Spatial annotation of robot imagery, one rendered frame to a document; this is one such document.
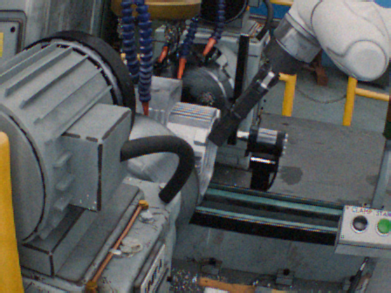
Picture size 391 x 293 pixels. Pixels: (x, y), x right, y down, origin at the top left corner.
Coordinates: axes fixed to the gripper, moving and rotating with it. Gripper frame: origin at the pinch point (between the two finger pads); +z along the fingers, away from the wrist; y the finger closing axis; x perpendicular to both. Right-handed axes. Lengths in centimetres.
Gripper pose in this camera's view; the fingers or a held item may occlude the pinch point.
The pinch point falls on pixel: (224, 127)
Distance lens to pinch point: 117.6
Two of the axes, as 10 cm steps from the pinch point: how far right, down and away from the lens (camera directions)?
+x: 7.9, 6.1, 0.6
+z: -5.8, 7.0, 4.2
